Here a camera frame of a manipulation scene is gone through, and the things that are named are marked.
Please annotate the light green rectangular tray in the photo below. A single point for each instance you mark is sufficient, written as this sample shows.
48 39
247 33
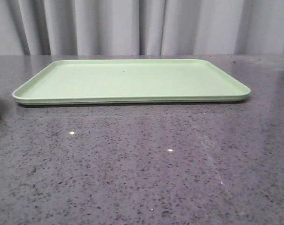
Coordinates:
67 82

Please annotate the grey pleated curtain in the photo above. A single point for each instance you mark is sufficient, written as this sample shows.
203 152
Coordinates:
141 27

